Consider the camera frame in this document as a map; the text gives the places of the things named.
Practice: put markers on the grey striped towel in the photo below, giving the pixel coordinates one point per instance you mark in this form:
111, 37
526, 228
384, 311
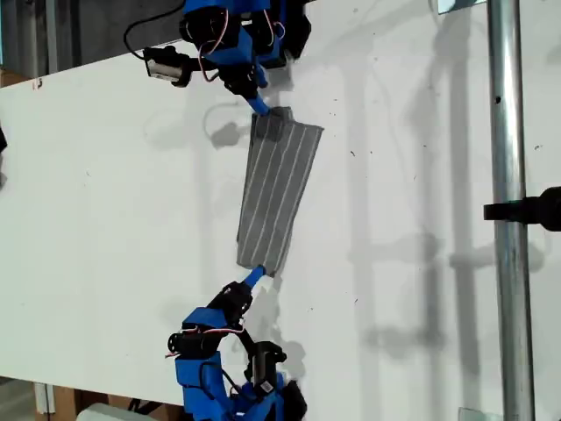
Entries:
276, 193

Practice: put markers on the white box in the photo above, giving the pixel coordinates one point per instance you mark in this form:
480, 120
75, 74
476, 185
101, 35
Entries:
105, 413

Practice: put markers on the white table leg bar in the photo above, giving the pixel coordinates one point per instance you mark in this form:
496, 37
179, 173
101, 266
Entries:
44, 398

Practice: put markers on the black clamp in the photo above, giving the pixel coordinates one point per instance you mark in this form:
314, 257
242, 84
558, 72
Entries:
521, 210

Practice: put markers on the short black camera stalk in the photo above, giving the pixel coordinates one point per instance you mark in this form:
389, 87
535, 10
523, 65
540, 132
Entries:
206, 65
249, 340

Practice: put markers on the black grey camera box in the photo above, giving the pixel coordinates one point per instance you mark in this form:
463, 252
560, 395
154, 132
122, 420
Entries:
166, 66

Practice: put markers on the steel post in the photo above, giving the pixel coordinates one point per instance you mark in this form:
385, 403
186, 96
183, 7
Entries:
508, 263

